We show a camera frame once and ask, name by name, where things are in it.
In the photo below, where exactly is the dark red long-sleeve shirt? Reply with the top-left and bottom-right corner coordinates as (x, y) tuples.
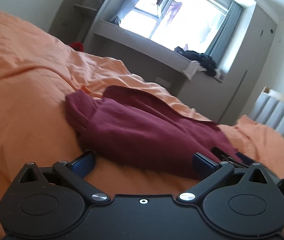
(65, 86), (236, 178)

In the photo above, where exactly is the dark clothes pile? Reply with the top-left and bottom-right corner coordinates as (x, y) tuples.
(174, 47), (221, 79)

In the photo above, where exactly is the grey window bench cabinet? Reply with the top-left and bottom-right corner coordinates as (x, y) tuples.
(84, 21), (226, 121)

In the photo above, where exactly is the grey padded headboard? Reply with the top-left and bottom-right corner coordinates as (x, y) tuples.
(249, 87), (284, 137)

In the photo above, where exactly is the orange duvet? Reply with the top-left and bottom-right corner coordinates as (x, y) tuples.
(0, 11), (284, 239)

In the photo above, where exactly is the white garment hanging off bench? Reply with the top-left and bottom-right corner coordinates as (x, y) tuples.
(182, 61), (207, 81)

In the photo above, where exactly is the right blue-grey curtain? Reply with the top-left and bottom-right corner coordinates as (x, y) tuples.
(205, 1), (242, 64)

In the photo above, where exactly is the red object behind bed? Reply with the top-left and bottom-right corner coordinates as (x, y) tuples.
(69, 42), (84, 52)

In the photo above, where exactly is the tall grey closet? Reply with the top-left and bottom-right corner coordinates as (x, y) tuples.
(218, 4), (277, 125)

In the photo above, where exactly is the open grey wardrobe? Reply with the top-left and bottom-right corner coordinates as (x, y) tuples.
(49, 0), (105, 44)

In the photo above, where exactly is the purple garment outside window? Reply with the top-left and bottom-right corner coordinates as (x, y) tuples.
(166, 1), (183, 24)

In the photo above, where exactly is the white item on wardrobe shelf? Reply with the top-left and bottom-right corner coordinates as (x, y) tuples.
(82, 0), (101, 9)

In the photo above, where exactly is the white wall socket plate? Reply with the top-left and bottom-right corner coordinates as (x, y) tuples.
(155, 77), (171, 89)

